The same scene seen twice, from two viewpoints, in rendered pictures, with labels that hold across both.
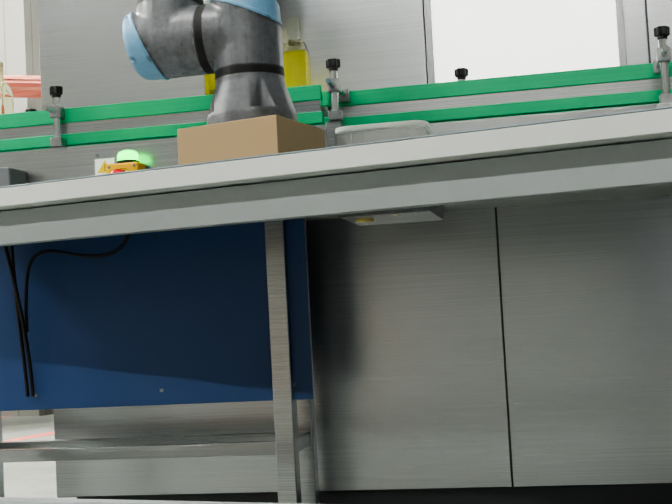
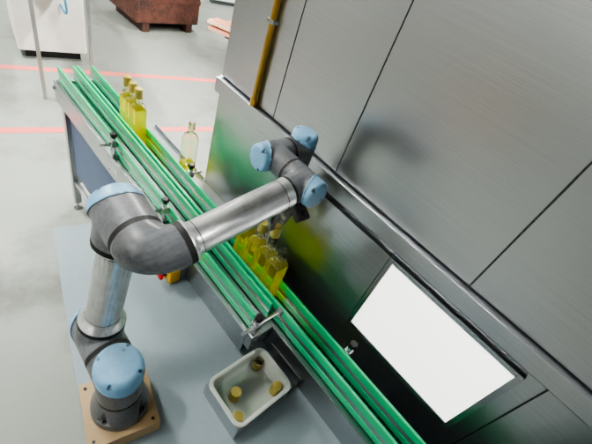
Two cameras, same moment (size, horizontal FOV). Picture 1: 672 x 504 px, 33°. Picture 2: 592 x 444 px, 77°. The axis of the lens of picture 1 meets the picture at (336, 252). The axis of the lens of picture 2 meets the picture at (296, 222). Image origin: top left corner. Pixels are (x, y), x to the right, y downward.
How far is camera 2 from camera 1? 2.23 m
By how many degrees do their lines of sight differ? 48
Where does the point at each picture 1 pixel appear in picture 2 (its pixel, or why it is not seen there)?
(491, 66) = (381, 345)
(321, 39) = (314, 247)
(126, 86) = (238, 177)
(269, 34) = (114, 402)
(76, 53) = (225, 142)
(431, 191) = not seen: outside the picture
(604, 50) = (444, 409)
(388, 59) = (336, 289)
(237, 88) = (94, 406)
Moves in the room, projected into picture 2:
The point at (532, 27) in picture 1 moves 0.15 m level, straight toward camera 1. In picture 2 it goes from (416, 358) to (389, 387)
